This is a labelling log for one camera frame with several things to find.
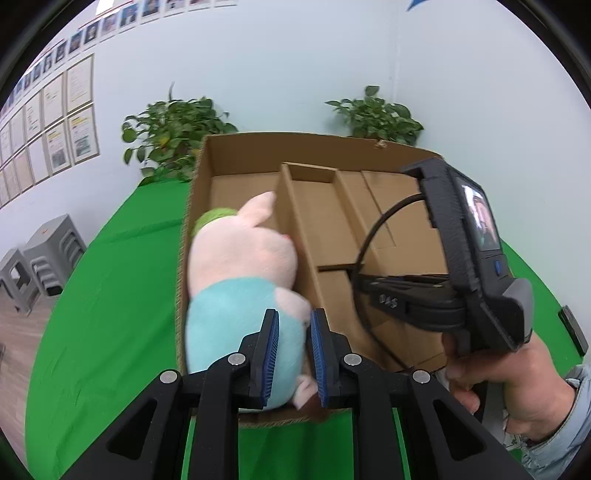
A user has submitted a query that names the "cardboard box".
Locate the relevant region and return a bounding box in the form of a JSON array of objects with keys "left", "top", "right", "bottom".
[{"left": 174, "top": 133, "right": 452, "bottom": 430}]

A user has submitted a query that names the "grey plastic stool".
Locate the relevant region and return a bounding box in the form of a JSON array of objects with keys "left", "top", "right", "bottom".
[{"left": 0, "top": 248, "right": 41, "bottom": 317}]

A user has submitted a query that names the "pink plush pig toy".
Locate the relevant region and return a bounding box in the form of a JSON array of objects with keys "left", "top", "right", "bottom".
[{"left": 185, "top": 191, "right": 320, "bottom": 411}]

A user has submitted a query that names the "person's right forearm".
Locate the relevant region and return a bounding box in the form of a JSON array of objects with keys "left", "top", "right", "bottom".
[{"left": 505, "top": 364, "right": 591, "bottom": 480}]

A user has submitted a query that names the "stack of grey plastic stools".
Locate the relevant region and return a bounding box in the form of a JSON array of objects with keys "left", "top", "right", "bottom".
[{"left": 22, "top": 213, "right": 88, "bottom": 297}]

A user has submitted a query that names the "bushy potted green plant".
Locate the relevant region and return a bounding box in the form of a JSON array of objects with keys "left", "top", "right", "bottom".
[{"left": 121, "top": 83, "right": 239, "bottom": 186}]

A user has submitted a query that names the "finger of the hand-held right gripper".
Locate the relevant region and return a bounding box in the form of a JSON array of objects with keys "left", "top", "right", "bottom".
[{"left": 355, "top": 272, "right": 457, "bottom": 321}]

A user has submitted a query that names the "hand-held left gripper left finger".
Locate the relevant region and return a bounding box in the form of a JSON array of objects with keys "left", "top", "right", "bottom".
[{"left": 60, "top": 308, "right": 281, "bottom": 480}]

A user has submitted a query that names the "person's right hand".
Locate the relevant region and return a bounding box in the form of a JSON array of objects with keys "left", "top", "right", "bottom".
[{"left": 441, "top": 330, "right": 576, "bottom": 442}]

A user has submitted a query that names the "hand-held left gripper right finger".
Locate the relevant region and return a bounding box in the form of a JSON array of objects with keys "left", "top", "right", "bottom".
[{"left": 310, "top": 307, "right": 532, "bottom": 480}]

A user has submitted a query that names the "wall of framed certificates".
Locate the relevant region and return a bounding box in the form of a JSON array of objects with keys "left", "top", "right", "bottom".
[{"left": 0, "top": 52, "right": 101, "bottom": 209}]

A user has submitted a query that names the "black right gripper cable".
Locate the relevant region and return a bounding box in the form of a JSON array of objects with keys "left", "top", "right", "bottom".
[{"left": 355, "top": 193, "right": 428, "bottom": 376}]

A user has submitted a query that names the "flat black device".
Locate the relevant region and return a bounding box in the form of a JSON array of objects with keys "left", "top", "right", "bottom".
[{"left": 557, "top": 305, "right": 590, "bottom": 357}]

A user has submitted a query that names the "row of portrait photos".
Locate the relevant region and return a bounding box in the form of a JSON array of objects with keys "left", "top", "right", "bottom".
[{"left": 0, "top": 0, "right": 239, "bottom": 110}]

